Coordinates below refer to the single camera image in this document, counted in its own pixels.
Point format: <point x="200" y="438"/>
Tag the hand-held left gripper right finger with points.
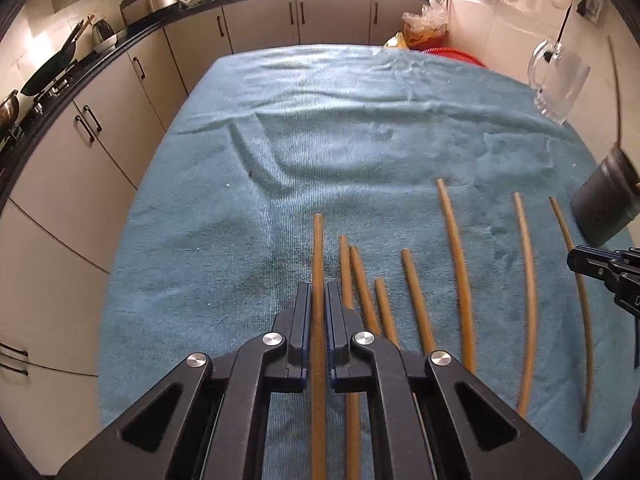
<point x="334" y="320"/>

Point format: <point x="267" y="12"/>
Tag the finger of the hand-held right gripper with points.
<point x="590" y="260"/>

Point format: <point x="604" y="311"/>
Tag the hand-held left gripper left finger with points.
<point x="302" y="320"/>

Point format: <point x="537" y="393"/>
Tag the dark grey cylindrical holder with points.
<point x="600" y="200"/>

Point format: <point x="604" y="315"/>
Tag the brown bamboo chopstick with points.
<point x="318" y="250"/>
<point x="619" y="110"/>

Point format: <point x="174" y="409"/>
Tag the bunch of wooden chopsticks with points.
<point x="464" y="300"/>

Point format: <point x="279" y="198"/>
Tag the clear glass mug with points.
<point x="565" y="85"/>

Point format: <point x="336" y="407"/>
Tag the blue towel cloth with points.
<point x="325" y="135"/>

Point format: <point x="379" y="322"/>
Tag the red plastic basin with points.
<point x="457" y="56"/>

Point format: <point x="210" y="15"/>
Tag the white card holder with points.
<point x="596" y="5"/>

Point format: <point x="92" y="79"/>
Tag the yellow plastic bag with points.
<point x="397" y="41"/>

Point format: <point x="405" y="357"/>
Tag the red trash bin with bags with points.
<point x="425" y="25"/>

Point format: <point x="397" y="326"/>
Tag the beige kitchen base cabinets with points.
<point x="260" y="20"/>

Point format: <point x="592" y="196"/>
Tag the white bowl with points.
<point x="106" y="45"/>

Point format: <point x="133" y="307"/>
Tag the gas stove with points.
<point x="45" y="95"/>

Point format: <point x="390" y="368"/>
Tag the steel kettle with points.
<point x="101" y="30"/>

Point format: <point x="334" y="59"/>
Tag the black wok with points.
<point x="50" y="67"/>

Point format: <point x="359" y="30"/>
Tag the dark metal pot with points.
<point x="7" y="110"/>

